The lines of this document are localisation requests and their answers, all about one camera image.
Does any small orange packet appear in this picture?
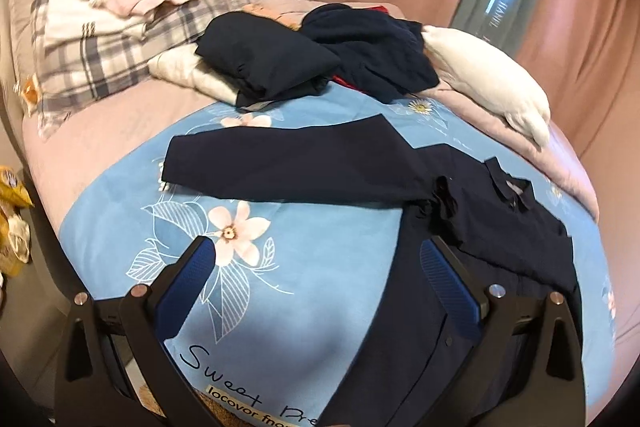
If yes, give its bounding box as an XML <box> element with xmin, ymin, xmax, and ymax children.
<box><xmin>20</xmin><ymin>77</ymin><xmax>42</xmax><ymax>108</ymax></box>

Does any yellow snack bag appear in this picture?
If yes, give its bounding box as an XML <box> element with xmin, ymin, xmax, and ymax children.
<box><xmin>0</xmin><ymin>207</ymin><xmax>34</xmax><ymax>279</ymax></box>
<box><xmin>0</xmin><ymin>164</ymin><xmax>34</xmax><ymax>208</ymax></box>

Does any pink quilt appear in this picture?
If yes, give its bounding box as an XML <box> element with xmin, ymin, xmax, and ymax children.
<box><xmin>415</xmin><ymin>84</ymin><xmax>601</xmax><ymax>220</ymax></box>

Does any red cloth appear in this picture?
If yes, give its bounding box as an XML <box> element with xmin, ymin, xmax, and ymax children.
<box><xmin>332</xmin><ymin>74</ymin><xmax>367</xmax><ymax>91</ymax></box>

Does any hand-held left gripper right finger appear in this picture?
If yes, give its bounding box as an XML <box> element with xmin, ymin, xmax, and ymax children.
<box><xmin>420</xmin><ymin>237</ymin><xmax>586</xmax><ymax>427</ymax></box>

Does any navy collared shirt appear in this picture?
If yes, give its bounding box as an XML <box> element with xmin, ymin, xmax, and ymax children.
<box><xmin>161</xmin><ymin>117</ymin><xmax>583</xmax><ymax>427</ymax></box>

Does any blue floral blanket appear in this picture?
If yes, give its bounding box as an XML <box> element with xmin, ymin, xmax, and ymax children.
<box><xmin>59</xmin><ymin>87</ymin><xmax>616</xmax><ymax>427</ymax></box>

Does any white quilted jacket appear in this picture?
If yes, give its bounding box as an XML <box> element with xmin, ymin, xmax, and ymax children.
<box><xmin>147</xmin><ymin>44</ymin><xmax>251</xmax><ymax>105</ymax></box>

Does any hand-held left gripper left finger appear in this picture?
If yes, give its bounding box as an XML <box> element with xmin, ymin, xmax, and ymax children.
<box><xmin>54</xmin><ymin>234</ymin><xmax>226</xmax><ymax>427</ymax></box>

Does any crumpled navy garment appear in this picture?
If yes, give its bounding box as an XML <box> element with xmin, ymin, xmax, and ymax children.
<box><xmin>300</xmin><ymin>4</ymin><xmax>441</xmax><ymax>104</ymax></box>

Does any folded dark navy garment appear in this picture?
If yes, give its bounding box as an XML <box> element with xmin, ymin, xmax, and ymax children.
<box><xmin>194</xmin><ymin>12</ymin><xmax>341</xmax><ymax>108</ymax></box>

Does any white plush pillow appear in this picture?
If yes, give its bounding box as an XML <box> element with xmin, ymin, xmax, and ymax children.
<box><xmin>422</xmin><ymin>26</ymin><xmax>552</xmax><ymax>146</ymax></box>

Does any grey plaid bedding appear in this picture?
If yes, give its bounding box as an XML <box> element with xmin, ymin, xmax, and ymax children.
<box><xmin>30</xmin><ymin>0</ymin><xmax>271</xmax><ymax>142</ymax></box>

